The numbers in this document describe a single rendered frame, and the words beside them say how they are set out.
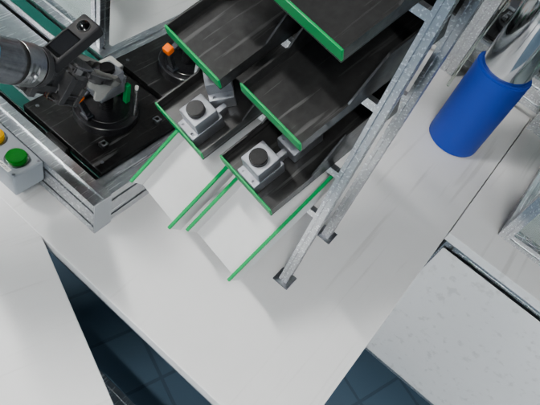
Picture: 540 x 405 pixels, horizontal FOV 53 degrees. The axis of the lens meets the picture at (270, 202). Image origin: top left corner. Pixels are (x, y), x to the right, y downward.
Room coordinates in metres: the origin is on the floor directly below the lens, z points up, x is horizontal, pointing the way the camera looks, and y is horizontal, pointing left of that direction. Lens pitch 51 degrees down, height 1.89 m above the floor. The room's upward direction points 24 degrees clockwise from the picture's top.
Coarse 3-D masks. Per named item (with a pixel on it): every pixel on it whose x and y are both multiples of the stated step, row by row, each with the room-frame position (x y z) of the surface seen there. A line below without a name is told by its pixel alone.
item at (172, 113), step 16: (256, 64) 0.77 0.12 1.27; (192, 80) 0.71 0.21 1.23; (240, 80) 0.74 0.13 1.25; (176, 96) 0.68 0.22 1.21; (192, 96) 0.69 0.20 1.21; (240, 96) 0.71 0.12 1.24; (176, 112) 0.65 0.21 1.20; (240, 112) 0.68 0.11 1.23; (256, 112) 0.68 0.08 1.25; (176, 128) 0.62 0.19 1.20; (224, 128) 0.65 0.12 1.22; (240, 128) 0.65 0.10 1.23; (192, 144) 0.59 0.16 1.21; (208, 144) 0.61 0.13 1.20
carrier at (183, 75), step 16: (144, 48) 1.02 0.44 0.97; (160, 48) 1.05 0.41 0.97; (128, 64) 0.95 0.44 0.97; (144, 64) 0.97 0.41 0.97; (160, 64) 0.97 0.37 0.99; (176, 64) 1.00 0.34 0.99; (192, 64) 1.02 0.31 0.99; (144, 80) 0.92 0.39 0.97; (160, 80) 0.94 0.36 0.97; (176, 80) 0.95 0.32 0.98; (160, 96) 0.90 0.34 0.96
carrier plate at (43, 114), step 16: (128, 80) 0.90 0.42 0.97; (144, 96) 0.87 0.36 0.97; (32, 112) 0.70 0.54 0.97; (48, 112) 0.72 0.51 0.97; (64, 112) 0.74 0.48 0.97; (144, 112) 0.83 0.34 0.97; (160, 112) 0.85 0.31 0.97; (48, 128) 0.68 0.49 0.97; (64, 128) 0.70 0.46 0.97; (80, 128) 0.71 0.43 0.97; (144, 128) 0.79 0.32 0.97; (160, 128) 0.81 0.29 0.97; (64, 144) 0.67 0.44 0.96; (80, 144) 0.68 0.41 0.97; (96, 144) 0.69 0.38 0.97; (112, 144) 0.71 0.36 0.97; (128, 144) 0.73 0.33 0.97; (144, 144) 0.74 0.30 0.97; (80, 160) 0.65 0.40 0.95; (96, 160) 0.65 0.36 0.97; (112, 160) 0.67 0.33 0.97
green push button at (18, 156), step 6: (12, 150) 0.59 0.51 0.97; (18, 150) 0.60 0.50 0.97; (24, 150) 0.61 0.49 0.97; (6, 156) 0.58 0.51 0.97; (12, 156) 0.58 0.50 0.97; (18, 156) 0.59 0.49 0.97; (24, 156) 0.59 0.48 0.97; (12, 162) 0.57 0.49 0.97; (18, 162) 0.57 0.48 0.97; (24, 162) 0.58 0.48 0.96
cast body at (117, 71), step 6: (108, 60) 0.81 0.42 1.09; (96, 66) 0.78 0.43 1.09; (102, 66) 0.78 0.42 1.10; (108, 66) 0.79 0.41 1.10; (114, 66) 0.79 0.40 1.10; (108, 72) 0.77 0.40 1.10; (114, 72) 0.79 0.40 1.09; (120, 72) 0.79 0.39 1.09; (120, 78) 0.79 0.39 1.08; (90, 90) 0.76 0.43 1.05; (114, 90) 0.78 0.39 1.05; (120, 90) 0.79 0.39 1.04; (108, 96) 0.76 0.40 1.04; (102, 102) 0.75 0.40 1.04
